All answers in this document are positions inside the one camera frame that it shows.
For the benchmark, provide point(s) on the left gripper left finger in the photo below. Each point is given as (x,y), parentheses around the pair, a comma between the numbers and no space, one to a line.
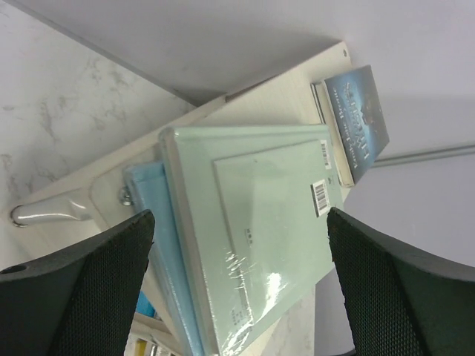
(79,300)

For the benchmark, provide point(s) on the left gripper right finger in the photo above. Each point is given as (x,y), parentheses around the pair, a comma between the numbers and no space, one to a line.
(400,299)

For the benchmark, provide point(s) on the light blue cat book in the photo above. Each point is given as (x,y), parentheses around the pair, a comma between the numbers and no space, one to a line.
(148,187)

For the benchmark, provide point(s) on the pale green book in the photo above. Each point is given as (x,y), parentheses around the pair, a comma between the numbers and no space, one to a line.
(251,205)

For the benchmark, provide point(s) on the dark blue Wuthering Heights book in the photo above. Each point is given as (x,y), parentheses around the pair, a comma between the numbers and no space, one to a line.
(349,105)

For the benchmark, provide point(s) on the bright blue book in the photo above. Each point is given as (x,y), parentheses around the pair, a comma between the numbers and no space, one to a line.
(144,306)

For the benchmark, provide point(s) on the yellow book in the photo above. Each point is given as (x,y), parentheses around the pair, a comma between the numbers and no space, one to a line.
(142,348)

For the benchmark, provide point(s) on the white two-tier shelf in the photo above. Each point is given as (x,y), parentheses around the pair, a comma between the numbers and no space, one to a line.
(86,202)

